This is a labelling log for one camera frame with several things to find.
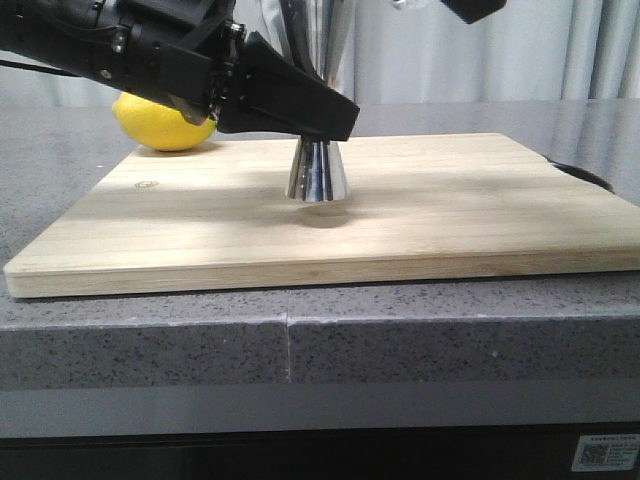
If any QR code sticker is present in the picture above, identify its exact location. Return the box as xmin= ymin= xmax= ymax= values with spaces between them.
xmin=571 ymin=434 xmax=639 ymax=473

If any wooden cutting board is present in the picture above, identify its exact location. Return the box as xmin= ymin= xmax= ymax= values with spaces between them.
xmin=4 ymin=133 xmax=639 ymax=298

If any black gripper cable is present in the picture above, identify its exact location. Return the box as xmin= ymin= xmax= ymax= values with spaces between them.
xmin=0 ymin=58 xmax=76 ymax=77

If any yellow lemon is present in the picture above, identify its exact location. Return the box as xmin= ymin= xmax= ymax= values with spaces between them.
xmin=111 ymin=93 xmax=217 ymax=152

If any steel double jigger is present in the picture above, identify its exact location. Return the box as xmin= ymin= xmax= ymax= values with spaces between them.
xmin=280 ymin=1 xmax=355 ymax=202

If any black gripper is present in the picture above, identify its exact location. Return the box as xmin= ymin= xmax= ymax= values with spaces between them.
xmin=1 ymin=1 xmax=236 ymax=125

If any grey curtain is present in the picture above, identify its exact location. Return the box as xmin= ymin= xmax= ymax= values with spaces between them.
xmin=0 ymin=0 xmax=640 ymax=109

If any clear glass beaker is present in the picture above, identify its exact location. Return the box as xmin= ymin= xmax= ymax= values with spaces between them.
xmin=390 ymin=0 xmax=432 ymax=11

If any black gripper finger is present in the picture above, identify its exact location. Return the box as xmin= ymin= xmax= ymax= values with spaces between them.
xmin=441 ymin=0 xmax=507 ymax=24
xmin=217 ymin=32 xmax=360 ymax=141

